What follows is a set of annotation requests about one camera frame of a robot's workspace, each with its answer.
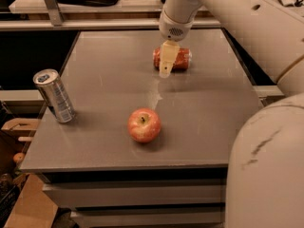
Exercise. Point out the grey drawer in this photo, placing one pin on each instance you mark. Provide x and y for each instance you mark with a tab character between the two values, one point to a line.
123	218
135	193

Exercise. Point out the grey lower drawer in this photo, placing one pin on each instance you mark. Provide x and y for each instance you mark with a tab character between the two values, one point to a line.
123	218

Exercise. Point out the red apple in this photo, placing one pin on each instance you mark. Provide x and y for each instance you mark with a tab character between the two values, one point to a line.
144	125

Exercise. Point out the grey upper drawer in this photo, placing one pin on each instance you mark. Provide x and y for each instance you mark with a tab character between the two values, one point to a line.
135	193

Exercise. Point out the grey metal bracket left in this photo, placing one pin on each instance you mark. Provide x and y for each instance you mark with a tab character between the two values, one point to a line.
54	13

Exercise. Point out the red coke can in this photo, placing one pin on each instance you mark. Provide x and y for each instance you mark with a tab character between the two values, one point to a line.
182	62

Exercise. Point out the silver energy drink can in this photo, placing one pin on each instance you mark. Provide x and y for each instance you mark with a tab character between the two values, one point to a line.
52	89

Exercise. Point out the brown cardboard box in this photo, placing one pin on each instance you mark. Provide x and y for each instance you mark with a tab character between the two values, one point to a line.
33	209

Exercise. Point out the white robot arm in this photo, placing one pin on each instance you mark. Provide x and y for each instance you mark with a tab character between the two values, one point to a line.
265	181

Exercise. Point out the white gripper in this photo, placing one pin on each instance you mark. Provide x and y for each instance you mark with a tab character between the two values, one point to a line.
173	29

